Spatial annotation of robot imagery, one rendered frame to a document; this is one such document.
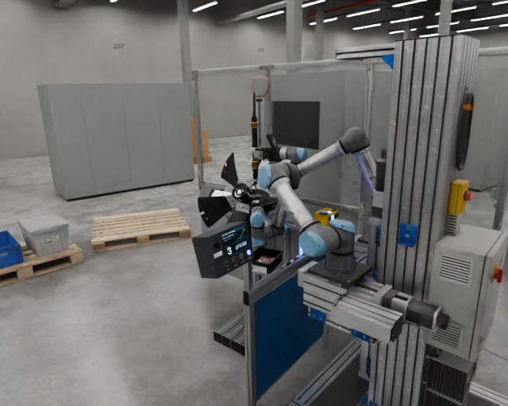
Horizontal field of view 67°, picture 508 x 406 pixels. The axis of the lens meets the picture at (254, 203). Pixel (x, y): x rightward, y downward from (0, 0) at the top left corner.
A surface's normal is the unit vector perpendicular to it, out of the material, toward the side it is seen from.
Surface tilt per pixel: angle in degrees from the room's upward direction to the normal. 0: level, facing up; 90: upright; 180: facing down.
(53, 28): 90
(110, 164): 90
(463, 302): 90
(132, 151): 90
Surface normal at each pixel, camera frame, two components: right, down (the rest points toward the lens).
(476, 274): -0.67, 0.22
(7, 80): 0.59, 0.22
